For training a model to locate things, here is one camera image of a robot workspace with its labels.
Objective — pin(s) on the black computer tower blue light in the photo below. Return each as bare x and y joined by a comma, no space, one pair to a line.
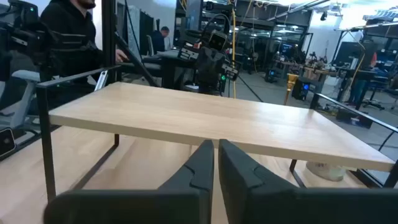
301,90

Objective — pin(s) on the brass candlestick holder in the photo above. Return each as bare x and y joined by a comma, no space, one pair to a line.
291,81

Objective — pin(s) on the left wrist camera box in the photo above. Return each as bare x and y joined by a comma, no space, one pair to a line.
218,40

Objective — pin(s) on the small black depth camera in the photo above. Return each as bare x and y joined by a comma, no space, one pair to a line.
6,141

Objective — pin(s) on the cluttered wooden workbench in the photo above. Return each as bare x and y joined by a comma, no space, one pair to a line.
311,72

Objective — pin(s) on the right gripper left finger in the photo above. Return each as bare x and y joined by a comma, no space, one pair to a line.
140,208

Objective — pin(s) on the black desk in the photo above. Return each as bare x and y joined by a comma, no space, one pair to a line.
169,71

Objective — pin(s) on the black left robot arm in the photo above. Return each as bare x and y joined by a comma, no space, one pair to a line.
210,88

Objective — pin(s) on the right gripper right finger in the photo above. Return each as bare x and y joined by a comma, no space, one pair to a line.
280,205

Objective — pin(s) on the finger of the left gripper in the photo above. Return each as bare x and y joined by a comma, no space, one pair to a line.
217,73
205,73

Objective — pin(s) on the person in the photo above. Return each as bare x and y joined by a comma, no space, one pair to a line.
159,40
71,31
369,57

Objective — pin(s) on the dark computer monitor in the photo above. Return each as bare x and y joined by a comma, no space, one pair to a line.
346,54

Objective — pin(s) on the silver ribbed tin candle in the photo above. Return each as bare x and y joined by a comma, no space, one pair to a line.
325,171

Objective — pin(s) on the wooden shelf riser black frame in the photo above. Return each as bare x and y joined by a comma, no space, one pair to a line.
202,115

